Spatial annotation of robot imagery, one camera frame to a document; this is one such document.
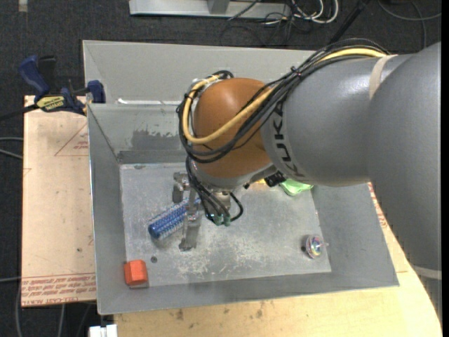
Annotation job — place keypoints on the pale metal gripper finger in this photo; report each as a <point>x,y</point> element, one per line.
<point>178,192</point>
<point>189,235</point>

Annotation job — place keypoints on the blue bristled roller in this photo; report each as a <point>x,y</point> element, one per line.
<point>167,221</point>

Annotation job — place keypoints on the grey metal bin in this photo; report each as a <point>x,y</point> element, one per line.
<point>252,237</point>

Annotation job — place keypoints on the red-orange cube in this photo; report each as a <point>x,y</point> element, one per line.
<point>135,272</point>

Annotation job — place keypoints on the light green sponge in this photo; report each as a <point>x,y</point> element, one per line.
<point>295,188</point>

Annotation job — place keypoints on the multicoloured spinning top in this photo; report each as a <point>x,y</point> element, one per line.
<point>314,246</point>

